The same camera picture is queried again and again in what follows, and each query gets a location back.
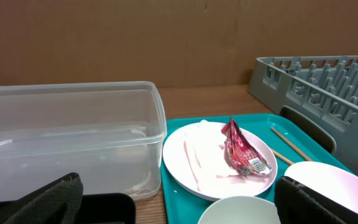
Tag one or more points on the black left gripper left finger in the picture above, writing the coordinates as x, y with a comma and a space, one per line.
56, 202

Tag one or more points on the grey white bowl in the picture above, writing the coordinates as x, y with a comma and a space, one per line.
240, 210

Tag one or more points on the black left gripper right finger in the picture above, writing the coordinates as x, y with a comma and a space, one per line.
299, 204

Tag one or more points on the white napkin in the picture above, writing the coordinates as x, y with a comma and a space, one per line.
206, 153

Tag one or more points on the grey dish rack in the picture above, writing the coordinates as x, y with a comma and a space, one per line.
322, 89

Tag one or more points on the pink white bowl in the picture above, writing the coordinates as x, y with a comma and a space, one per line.
334, 183

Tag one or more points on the large white plate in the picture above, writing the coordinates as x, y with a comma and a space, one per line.
176, 162

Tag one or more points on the wooden chopstick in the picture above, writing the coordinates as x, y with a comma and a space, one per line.
282, 158
295, 148

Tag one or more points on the red sauce packet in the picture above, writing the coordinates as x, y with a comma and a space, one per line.
242, 155

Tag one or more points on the clear plastic bin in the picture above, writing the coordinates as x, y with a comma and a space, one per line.
111, 134

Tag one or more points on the black plastic tray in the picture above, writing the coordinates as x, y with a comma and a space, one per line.
97, 208

